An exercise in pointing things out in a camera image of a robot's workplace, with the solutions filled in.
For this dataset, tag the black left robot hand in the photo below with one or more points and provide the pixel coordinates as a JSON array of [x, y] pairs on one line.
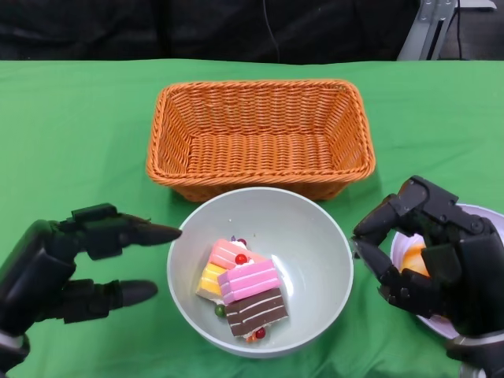
[[31, 283]]

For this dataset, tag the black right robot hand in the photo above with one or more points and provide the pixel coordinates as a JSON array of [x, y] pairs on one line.
[[476, 267]]

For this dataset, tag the grey round bowl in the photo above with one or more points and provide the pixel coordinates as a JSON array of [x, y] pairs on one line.
[[307, 236]]

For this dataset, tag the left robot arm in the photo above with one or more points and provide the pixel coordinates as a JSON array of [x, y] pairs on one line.
[[12, 354]]

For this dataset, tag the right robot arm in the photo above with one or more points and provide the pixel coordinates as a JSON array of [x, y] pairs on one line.
[[480, 354]]

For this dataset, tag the pale lilac plate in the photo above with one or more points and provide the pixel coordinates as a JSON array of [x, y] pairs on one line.
[[399, 252]]

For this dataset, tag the pink and yellow cake slice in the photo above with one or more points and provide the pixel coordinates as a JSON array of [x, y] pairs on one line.
[[222, 252]]

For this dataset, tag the magenta layer cake slice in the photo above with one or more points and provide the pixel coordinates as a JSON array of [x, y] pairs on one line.
[[250, 280]]

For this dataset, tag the chocolate layer cake slice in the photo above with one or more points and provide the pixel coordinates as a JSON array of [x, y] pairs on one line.
[[256, 311]]

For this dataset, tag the orange wicker basket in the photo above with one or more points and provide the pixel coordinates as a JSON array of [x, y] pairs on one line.
[[256, 149]]

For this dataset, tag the green tablecloth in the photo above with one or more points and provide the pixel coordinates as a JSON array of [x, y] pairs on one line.
[[78, 138]]

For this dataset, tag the grey metal stand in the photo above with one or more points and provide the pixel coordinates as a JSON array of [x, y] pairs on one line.
[[417, 35]]

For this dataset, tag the black cloth backdrop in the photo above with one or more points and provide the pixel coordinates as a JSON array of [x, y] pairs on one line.
[[118, 27]]

